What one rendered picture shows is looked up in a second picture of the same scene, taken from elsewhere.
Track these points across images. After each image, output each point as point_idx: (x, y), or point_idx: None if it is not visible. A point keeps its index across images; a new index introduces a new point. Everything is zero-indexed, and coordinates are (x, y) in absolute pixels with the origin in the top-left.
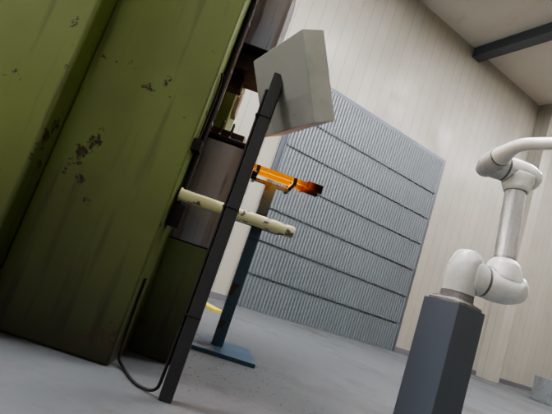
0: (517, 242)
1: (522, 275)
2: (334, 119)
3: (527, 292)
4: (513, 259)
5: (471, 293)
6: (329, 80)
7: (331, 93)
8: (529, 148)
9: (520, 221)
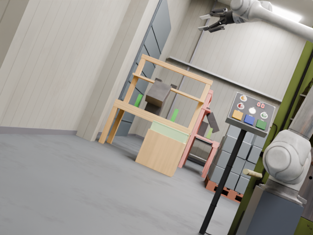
0: (298, 111)
1: (275, 139)
2: (227, 117)
3: (265, 152)
4: (288, 129)
5: (269, 176)
6: (231, 105)
7: (230, 109)
8: (296, 35)
9: (310, 88)
